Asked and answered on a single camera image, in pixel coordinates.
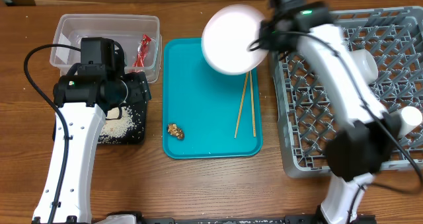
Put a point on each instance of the grey dishwasher rack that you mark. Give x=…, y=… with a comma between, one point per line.
x=393, y=36

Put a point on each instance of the clear plastic bin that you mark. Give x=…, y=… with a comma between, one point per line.
x=128, y=30

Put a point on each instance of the grey bowl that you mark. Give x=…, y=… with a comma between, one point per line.
x=366, y=65

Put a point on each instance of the black rail at table edge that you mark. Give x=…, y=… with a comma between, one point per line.
x=231, y=220

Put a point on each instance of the black tray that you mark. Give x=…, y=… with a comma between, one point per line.
x=89, y=124

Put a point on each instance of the red snack wrapper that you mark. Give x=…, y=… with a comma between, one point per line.
x=142, y=51

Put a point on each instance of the white cup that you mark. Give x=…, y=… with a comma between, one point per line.
x=410, y=117

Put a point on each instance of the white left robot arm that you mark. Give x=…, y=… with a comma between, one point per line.
x=82, y=99

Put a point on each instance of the white round plate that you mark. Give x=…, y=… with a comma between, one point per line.
x=227, y=37

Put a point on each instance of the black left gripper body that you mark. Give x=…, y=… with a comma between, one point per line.
x=137, y=90

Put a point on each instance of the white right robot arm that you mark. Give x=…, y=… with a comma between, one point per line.
x=368, y=132

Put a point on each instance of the brown food scrap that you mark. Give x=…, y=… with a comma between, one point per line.
x=175, y=131

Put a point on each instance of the teal serving tray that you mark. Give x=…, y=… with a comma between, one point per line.
x=205, y=104

